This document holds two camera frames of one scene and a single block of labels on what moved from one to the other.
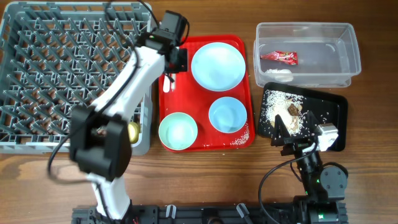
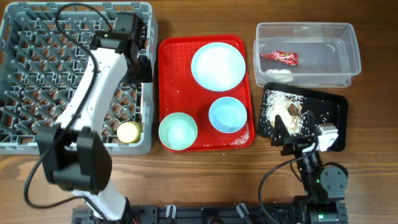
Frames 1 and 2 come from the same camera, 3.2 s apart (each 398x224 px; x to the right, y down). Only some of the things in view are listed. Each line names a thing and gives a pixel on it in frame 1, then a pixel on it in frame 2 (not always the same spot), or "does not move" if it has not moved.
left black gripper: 183,66 to 145,75
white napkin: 280,75 does not move
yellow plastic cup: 134,129 does not move
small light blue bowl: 227,114 does not move
